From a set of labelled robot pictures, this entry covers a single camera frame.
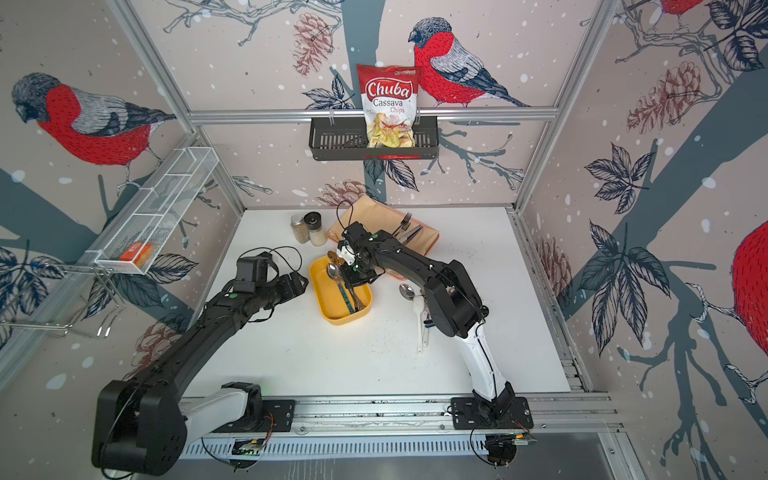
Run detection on copper rose gold spoon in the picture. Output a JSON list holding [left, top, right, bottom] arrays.
[[327, 251, 352, 302]]

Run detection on green handled steel spoon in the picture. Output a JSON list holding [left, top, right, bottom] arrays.
[[326, 262, 356, 314]]

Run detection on yellow plastic storage box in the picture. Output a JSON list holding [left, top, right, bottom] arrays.
[[309, 257, 373, 326]]

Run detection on white plastic spoon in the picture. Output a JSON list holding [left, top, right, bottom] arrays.
[[412, 295, 428, 354]]

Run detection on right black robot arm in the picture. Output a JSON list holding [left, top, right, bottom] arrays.
[[336, 222, 516, 420]]

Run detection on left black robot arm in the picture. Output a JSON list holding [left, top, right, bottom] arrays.
[[91, 251, 309, 477]]

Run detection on orange box on shelf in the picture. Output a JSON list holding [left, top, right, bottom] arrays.
[[118, 242, 154, 267]]

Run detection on glass spice jar brown contents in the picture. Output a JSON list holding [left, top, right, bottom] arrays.
[[290, 213, 310, 244]]

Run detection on glass spice jar black lid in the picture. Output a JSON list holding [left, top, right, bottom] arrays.
[[303, 211, 327, 247]]

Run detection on red cassava chips bag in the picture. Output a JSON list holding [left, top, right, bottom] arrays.
[[357, 64, 420, 148]]

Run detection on pink handled steel spoon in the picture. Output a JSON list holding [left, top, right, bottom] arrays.
[[398, 283, 416, 301]]

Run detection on white wire shelf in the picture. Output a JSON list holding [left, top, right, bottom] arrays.
[[95, 146, 219, 275]]

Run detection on black wall basket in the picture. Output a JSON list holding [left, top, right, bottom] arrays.
[[308, 115, 440, 162]]

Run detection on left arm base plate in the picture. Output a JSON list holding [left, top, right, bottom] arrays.
[[214, 399, 296, 434]]

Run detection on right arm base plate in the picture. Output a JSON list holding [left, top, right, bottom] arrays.
[[447, 397, 534, 431]]

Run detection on wire hook rack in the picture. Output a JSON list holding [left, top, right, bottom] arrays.
[[1, 261, 127, 339]]

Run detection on aluminium frame rail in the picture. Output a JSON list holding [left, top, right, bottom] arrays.
[[180, 388, 625, 442]]

